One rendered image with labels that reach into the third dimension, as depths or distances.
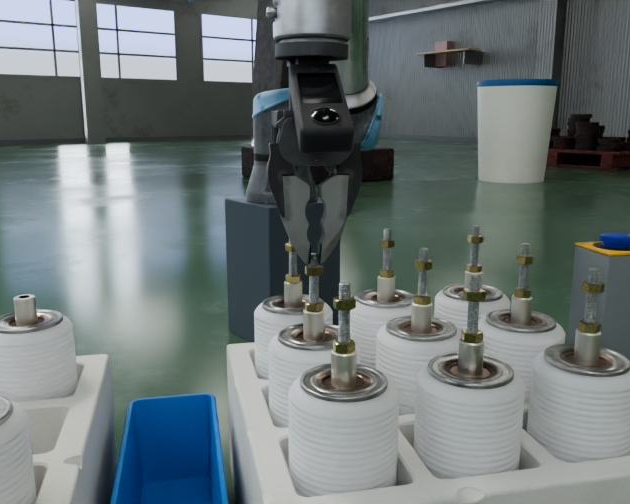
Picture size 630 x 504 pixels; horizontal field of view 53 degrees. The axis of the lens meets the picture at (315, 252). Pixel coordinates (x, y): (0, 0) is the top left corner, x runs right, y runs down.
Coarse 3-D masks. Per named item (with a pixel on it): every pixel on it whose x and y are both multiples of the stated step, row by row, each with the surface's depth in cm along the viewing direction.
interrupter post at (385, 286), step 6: (378, 276) 79; (378, 282) 79; (384, 282) 79; (390, 282) 79; (378, 288) 79; (384, 288) 79; (390, 288) 79; (378, 294) 79; (384, 294) 79; (390, 294) 79; (378, 300) 80; (384, 300) 79; (390, 300) 79
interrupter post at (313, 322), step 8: (304, 312) 65; (312, 312) 65; (320, 312) 65; (304, 320) 65; (312, 320) 65; (320, 320) 65; (304, 328) 66; (312, 328) 65; (320, 328) 65; (304, 336) 66; (312, 336) 65; (320, 336) 65
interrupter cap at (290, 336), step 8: (288, 328) 68; (296, 328) 68; (328, 328) 68; (336, 328) 68; (280, 336) 66; (288, 336) 66; (296, 336) 66; (328, 336) 67; (336, 336) 66; (288, 344) 64; (296, 344) 63; (304, 344) 64; (312, 344) 64; (320, 344) 64; (328, 344) 64
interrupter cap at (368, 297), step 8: (360, 296) 80; (368, 296) 81; (376, 296) 81; (400, 296) 81; (408, 296) 80; (368, 304) 77; (376, 304) 77; (384, 304) 77; (392, 304) 77; (400, 304) 77; (408, 304) 77
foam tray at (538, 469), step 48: (240, 384) 72; (240, 432) 69; (288, 432) 61; (240, 480) 72; (288, 480) 53; (432, 480) 53; (480, 480) 53; (528, 480) 53; (576, 480) 53; (624, 480) 54
